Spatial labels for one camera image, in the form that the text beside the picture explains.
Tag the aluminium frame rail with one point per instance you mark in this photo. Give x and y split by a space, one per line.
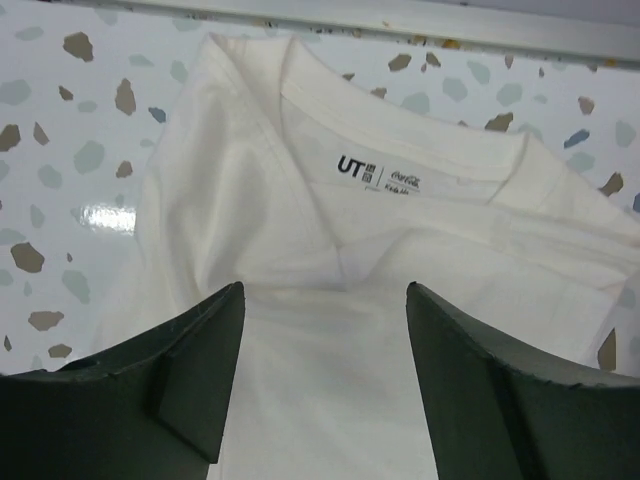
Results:
460 20

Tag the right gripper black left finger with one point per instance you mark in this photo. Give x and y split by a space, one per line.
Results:
151 407

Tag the white t-shirt red print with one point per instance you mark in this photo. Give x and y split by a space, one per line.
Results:
326 202

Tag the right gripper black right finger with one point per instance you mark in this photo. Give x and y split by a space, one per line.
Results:
499 408

